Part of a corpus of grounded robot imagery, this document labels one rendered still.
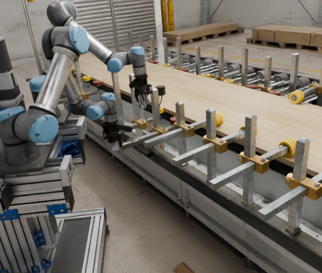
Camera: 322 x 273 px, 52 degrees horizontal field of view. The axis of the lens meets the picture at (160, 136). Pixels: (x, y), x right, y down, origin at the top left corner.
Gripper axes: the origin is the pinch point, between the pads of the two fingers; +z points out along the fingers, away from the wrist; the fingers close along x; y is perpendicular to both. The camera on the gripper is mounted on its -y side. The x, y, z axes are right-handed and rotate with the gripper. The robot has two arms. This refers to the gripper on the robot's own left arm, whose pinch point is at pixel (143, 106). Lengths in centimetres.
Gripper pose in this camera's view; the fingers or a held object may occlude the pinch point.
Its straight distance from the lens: 201.0
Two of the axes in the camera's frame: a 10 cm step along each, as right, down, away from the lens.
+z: 1.2, 9.2, 3.7
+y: 5.5, 2.5, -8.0
